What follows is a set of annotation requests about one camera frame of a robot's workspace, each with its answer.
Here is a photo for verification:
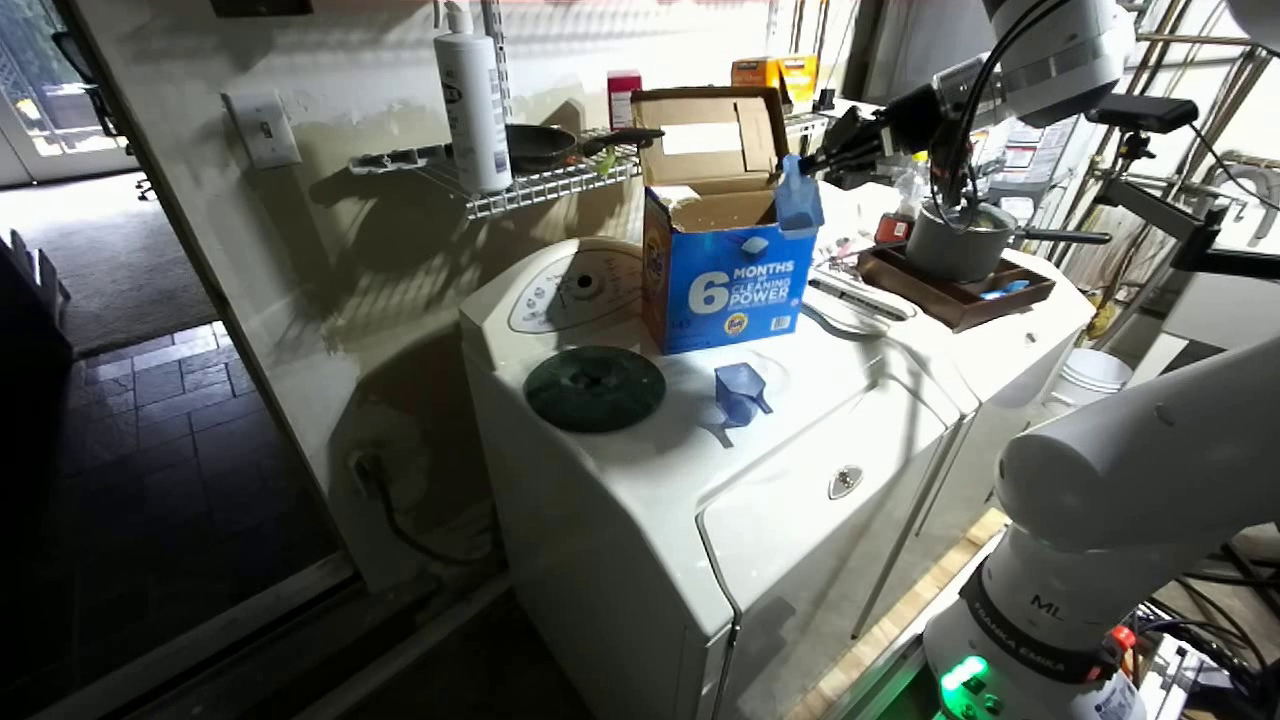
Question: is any green round disc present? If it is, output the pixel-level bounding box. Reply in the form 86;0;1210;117
518;345;669;437

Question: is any blue cardboard detergent box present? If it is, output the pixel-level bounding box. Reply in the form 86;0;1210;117
626;82;825;355

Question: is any black camera on stand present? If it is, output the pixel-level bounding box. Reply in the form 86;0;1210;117
1083;86;1203;136

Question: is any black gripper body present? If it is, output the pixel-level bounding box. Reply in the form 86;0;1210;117
873;78;947;155

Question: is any tangled cable bundle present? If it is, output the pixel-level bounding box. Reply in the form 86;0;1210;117
1094;582;1280;720

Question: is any white round bucket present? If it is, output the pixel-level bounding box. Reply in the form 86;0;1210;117
1039;345;1140;419

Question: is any white plastic bottle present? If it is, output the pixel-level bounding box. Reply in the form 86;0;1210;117
428;0;517;201

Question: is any small red object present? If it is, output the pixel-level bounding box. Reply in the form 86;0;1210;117
873;209;918;253

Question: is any black power plug cord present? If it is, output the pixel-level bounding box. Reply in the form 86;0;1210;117
343;448;498;570

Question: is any yellow box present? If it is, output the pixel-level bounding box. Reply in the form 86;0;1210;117
728;51;819;117

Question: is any brown wooden tray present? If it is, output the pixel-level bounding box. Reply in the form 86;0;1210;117
856;245;1059;336

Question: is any green glowing device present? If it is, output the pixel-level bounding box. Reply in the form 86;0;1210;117
936;652;1002;720

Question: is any white dryer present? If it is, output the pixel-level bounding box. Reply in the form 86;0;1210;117
794;170;1098;642

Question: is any white wire shelf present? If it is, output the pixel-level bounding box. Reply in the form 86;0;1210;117
343;138;647;224

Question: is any pink container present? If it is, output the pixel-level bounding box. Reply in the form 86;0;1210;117
602;67;647;136

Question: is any wooden floor board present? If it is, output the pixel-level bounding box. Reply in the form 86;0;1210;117
783;505;1011;720

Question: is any silver metal utensil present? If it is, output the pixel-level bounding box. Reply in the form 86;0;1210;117
806;267;911;325

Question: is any black frying pan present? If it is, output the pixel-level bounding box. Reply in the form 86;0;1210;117
498;121;669;178

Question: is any white washing machine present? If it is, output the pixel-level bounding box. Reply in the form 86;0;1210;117
454;232;984;720

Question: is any white wall outlet plate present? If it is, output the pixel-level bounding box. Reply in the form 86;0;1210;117
220;86;306;176

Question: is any dark blue translucent scoop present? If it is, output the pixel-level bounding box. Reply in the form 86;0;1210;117
705;360;778;437

